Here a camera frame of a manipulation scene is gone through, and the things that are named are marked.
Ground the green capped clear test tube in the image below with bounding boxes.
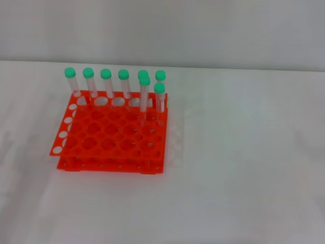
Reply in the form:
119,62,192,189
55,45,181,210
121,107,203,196
63,67,82,97
154,70,168,101
82,67,99,99
153,82,166,127
117,69,133,99
137,69,150,100
100,68,115,99
138,75,151,127

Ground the orange plastic test tube rack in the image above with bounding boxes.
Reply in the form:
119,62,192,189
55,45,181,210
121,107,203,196
49,90,168,175

